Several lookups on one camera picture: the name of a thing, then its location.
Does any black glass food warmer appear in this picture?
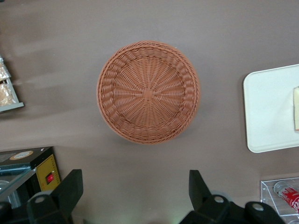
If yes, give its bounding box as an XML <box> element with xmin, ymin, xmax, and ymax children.
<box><xmin>0</xmin><ymin>146</ymin><xmax>61</xmax><ymax>210</ymax></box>

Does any clear acrylic bottle rack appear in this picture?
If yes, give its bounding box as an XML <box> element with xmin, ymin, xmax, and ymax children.
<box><xmin>260</xmin><ymin>177</ymin><xmax>299</xmax><ymax>224</ymax></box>

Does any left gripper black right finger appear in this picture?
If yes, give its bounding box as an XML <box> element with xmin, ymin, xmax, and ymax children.
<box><xmin>179</xmin><ymin>169</ymin><xmax>236</xmax><ymax>224</ymax></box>

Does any red cola bottle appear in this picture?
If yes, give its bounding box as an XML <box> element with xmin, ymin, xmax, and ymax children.
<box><xmin>273</xmin><ymin>181</ymin><xmax>299</xmax><ymax>217</ymax></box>

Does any brown round wicker basket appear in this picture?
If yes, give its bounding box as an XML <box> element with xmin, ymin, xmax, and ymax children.
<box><xmin>96</xmin><ymin>41</ymin><xmax>201</xmax><ymax>145</ymax></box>

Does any grey wire rack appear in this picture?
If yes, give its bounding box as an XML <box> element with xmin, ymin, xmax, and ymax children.
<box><xmin>0</xmin><ymin>55</ymin><xmax>25</xmax><ymax>114</ymax></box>

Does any triangle sandwich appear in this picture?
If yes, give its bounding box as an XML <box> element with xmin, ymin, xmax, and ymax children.
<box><xmin>292</xmin><ymin>85</ymin><xmax>299</xmax><ymax>134</ymax></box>

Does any steel warmer pan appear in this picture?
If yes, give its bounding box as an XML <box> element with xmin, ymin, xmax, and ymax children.
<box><xmin>0</xmin><ymin>179</ymin><xmax>23</xmax><ymax>209</ymax></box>

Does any clear bag of crackers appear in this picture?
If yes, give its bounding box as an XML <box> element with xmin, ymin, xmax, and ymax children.
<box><xmin>0</xmin><ymin>56</ymin><xmax>11</xmax><ymax>82</ymax></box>
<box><xmin>0</xmin><ymin>83</ymin><xmax>15</xmax><ymax>107</ymax></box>

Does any cream plastic tray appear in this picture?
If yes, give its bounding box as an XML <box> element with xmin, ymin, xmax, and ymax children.
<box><xmin>242</xmin><ymin>63</ymin><xmax>299</xmax><ymax>154</ymax></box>

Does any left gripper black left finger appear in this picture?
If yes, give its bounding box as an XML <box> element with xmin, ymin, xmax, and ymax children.
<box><xmin>26</xmin><ymin>169</ymin><xmax>84</xmax><ymax>224</ymax></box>

